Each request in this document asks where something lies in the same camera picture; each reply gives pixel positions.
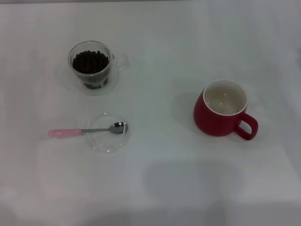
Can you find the coffee bean pile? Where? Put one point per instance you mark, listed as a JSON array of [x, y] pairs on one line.
[[90, 62]]

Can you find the red ceramic mug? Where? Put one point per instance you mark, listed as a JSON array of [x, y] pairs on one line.
[[211, 124]]

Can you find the white tablecloth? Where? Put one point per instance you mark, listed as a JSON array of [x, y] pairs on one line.
[[164, 47]]

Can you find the small clear glass dish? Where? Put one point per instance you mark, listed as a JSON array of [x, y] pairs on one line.
[[108, 144]]

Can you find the double-wall glass cup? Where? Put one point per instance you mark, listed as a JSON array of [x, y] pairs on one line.
[[117, 63]]

